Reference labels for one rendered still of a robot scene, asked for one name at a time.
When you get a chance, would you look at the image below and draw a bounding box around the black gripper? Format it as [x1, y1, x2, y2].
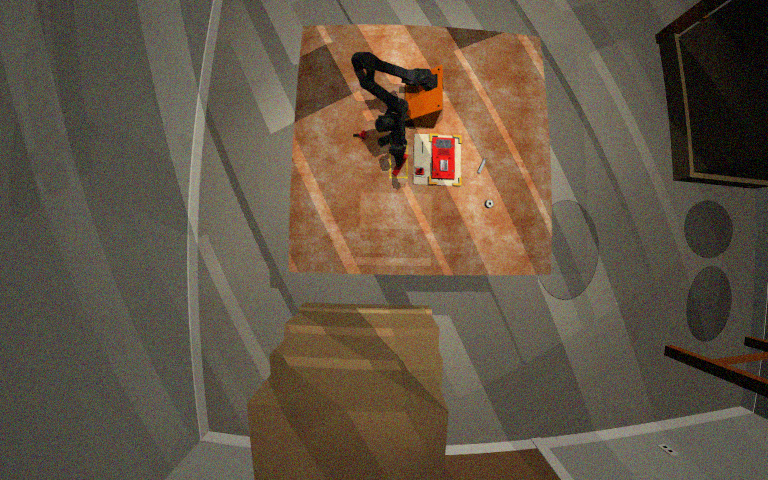
[389, 130, 407, 167]

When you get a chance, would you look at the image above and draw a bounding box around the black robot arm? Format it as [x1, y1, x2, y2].
[351, 52, 438, 147]

